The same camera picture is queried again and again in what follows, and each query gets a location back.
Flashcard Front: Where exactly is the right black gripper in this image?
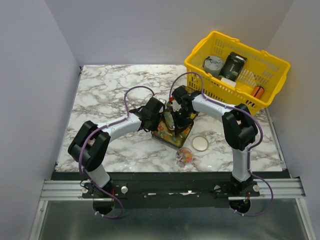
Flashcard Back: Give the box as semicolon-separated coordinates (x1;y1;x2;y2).
170;107;193;135

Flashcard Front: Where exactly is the hinged candy tin box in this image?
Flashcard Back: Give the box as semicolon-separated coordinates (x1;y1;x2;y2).
151;84;200;151

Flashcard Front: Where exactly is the silver metal scoop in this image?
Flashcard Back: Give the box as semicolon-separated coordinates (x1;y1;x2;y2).
163;110;175;131

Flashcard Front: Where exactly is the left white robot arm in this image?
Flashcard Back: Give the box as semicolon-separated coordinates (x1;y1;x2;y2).
67;106;165;198

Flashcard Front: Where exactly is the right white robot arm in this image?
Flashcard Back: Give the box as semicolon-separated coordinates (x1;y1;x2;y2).
172;90;258;196

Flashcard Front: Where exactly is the gold jar lid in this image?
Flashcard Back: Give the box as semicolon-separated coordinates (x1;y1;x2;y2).
192;135;209;152

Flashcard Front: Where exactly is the clear glass jar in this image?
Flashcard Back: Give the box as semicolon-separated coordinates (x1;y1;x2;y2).
175;147;193;167

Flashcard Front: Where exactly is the white box in basket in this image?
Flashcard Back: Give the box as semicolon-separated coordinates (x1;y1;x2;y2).
220;77;236;88

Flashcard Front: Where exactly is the grey tape roll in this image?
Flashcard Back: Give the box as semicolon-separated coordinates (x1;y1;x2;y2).
202;55;224;77

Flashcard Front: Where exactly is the yellow plastic basket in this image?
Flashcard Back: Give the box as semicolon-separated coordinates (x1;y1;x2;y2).
184;31;291;115

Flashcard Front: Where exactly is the black product box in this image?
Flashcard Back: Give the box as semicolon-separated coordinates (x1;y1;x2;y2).
219;51;247;81

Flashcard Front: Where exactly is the orange cylinder bottle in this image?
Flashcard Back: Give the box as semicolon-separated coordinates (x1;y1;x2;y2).
250;85;265;100

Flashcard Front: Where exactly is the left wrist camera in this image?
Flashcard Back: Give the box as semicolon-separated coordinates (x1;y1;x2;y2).
145;97;167;114

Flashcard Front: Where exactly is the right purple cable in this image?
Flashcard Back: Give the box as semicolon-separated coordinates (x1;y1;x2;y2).
168;71;274;218

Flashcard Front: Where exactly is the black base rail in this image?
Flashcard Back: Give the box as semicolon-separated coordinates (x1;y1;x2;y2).
51;171;286;210

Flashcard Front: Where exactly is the aluminium frame rail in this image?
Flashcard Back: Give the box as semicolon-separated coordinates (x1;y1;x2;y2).
40;178;306;201

